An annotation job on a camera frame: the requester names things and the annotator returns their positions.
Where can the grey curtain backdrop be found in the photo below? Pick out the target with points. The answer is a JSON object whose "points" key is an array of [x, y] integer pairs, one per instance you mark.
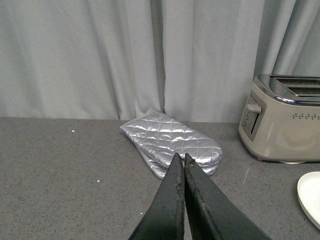
{"points": [[119, 59]]}

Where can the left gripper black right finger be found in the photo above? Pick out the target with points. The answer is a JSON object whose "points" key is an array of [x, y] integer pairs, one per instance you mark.
{"points": [[211, 215]]}

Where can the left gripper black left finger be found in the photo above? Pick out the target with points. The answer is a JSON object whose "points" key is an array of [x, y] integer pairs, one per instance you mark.
{"points": [[164, 219]]}

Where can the white round plate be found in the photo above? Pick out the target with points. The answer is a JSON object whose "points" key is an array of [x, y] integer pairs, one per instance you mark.
{"points": [[308, 193]]}

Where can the silver quilted oven mitt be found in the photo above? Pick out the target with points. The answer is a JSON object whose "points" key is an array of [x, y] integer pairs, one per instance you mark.
{"points": [[160, 171], [159, 137]]}

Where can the upper silver quilted oven mitt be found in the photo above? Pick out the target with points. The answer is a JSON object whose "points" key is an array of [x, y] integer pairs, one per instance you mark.
{"points": [[159, 137]]}

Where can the beige and chrome toaster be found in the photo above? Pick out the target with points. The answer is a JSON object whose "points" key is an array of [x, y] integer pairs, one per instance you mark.
{"points": [[281, 119]]}

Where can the lower silver quilted oven mitt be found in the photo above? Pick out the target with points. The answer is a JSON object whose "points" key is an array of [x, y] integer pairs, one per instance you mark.
{"points": [[160, 171]]}

